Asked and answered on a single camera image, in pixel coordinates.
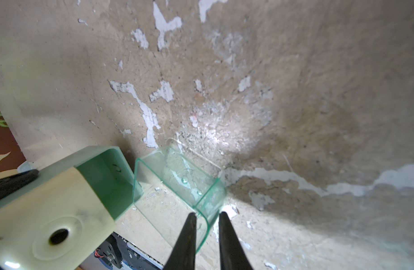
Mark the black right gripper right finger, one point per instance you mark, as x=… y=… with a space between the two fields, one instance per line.
x=232 y=255

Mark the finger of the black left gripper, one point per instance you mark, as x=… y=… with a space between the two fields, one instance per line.
x=11 y=184

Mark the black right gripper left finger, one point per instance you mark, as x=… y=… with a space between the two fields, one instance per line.
x=183 y=254

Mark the green pencil sharpener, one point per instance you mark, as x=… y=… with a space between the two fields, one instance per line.
x=58 y=220

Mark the clear green tray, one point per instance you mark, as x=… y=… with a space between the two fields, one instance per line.
x=175 y=182

